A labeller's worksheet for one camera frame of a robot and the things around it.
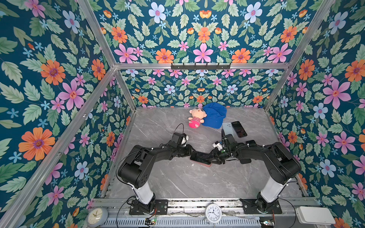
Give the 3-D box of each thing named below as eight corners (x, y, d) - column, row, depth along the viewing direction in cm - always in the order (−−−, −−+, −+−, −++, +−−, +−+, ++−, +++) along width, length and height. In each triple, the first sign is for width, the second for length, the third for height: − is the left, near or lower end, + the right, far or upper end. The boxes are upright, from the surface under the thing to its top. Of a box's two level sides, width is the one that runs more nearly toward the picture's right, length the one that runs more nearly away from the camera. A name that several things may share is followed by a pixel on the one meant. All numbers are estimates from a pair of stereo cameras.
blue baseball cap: (202, 128, 109) (203, 124, 105) (201, 106, 125) (202, 102, 121) (228, 128, 109) (229, 124, 105) (223, 106, 124) (224, 102, 120)
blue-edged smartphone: (238, 138, 104) (239, 136, 102) (231, 123, 112) (231, 122, 110) (246, 136, 105) (247, 134, 103) (238, 122, 113) (238, 120, 111)
